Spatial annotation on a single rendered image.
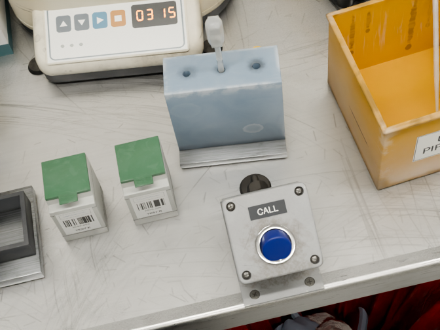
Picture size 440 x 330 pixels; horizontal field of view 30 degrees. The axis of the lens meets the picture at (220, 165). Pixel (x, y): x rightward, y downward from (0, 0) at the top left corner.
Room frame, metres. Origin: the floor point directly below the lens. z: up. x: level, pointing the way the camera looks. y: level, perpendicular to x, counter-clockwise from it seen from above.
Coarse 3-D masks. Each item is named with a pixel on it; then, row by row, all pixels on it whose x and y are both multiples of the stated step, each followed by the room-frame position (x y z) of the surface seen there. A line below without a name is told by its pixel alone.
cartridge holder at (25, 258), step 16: (0, 192) 0.41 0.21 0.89; (16, 192) 0.39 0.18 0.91; (32, 192) 0.40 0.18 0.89; (0, 208) 0.39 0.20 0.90; (16, 208) 0.39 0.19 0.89; (32, 208) 0.38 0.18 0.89; (0, 224) 0.37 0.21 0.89; (16, 224) 0.37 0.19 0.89; (32, 224) 0.37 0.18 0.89; (0, 240) 0.36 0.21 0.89; (16, 240) 0.35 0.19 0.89; (32, 240) 0.35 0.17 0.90; (0, 256) 0.33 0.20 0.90; (16, 256) 0.33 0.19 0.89; (32, 256) 0.33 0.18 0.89; (0, 272) 0.33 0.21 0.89; (16, 272) 0.32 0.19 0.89; (32, 272) 0.32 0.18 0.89
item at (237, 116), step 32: (192, 64) 0.44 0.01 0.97; (224, 64) 0.44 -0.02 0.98; (256, 64) 0.43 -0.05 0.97; (192, 96) 0.41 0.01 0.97; (224, 96) 0.41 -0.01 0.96; (256, 96) 0.41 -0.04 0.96; (192, 128) 0.41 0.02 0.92; (224, 128) 0.41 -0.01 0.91; (256, 128) 0.41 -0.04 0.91; (192, 160) 0.40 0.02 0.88; (224, 160) 0.40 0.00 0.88
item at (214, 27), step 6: (210, 18) 0.43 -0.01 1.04; (216, 18) 0.43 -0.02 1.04; (210, 24) 0.43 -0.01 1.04; (216, 24) 0.43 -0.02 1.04; (222, 24) 0.43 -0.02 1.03; (210, 30) 0.42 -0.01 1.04; (216, 30) 0.42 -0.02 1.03; (222, 30) 0.43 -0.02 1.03; (210, 36) 0.42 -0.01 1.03; (216, 36) 0.42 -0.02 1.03; (222, 36) 0.43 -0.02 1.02; (210, 42) 0.42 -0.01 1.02; (216, 42) 0.42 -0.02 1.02; (222, 42) 0.42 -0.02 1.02
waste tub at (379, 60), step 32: (384, 0) 0.47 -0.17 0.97; (416, 0) 0.48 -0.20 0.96; (352, 32) 0.47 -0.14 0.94; (384, 32) 0.47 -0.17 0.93; (416, 32) 0.48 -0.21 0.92; (352, 64) 0.41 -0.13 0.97; (384, 64) 0.47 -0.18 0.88; (416, 64) 0.46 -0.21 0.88; (352, 96) 0.41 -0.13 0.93; (384, 96) 0.43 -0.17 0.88; (416, 96) 0.43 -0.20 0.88; (352, 128) 0.40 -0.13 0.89; (384, 128) 0.34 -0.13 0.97; (416, 128) 0.34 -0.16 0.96; (384, 160) 0.34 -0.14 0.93; (416, 160) 0.34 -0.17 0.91
